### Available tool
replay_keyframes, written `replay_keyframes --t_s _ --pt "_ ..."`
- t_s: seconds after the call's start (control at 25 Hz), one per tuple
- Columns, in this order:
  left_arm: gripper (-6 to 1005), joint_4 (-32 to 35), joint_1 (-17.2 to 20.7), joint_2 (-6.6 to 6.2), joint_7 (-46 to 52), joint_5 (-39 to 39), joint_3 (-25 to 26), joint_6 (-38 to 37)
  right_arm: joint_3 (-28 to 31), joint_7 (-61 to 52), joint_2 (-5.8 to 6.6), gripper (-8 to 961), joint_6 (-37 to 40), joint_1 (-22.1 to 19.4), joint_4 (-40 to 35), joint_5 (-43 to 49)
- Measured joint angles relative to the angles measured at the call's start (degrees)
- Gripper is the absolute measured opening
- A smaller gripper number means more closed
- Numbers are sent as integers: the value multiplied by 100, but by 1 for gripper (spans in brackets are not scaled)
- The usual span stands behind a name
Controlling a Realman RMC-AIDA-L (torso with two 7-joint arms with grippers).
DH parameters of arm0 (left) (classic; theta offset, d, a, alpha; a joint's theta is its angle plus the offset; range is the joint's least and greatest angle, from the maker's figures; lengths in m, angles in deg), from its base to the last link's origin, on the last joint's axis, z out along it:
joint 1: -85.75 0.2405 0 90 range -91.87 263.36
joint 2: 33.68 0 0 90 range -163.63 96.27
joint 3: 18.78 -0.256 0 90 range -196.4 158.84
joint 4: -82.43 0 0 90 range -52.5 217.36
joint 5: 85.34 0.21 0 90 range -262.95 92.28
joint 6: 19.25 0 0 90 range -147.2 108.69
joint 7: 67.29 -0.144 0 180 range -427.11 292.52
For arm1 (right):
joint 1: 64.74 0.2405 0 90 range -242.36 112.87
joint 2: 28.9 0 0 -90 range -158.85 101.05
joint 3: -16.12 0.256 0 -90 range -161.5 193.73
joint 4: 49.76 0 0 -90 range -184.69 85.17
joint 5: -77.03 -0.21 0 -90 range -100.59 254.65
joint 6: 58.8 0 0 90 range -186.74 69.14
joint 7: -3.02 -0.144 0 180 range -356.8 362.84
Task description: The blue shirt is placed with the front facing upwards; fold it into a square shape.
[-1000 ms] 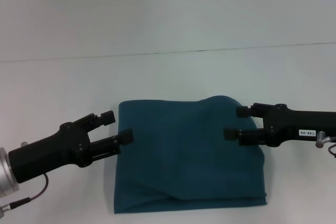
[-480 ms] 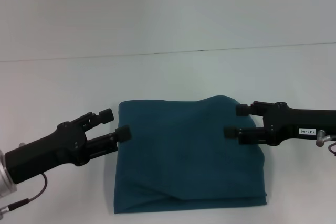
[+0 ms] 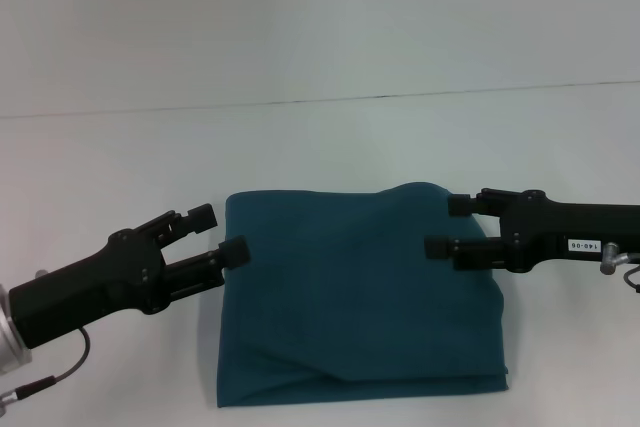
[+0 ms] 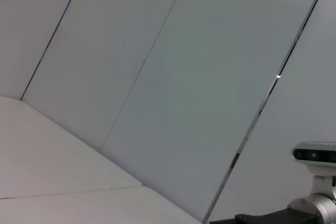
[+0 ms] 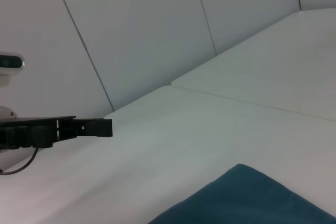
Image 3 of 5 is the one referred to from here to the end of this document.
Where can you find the teal blue printed t-shirt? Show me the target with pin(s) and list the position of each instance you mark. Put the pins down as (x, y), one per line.
(360, 297)

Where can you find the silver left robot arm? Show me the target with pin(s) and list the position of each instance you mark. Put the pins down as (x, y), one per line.
(10, 337)

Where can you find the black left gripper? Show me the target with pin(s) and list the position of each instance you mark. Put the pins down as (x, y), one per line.
(90, 287)

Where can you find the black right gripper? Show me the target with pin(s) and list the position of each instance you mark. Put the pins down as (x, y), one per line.
(565, 232)

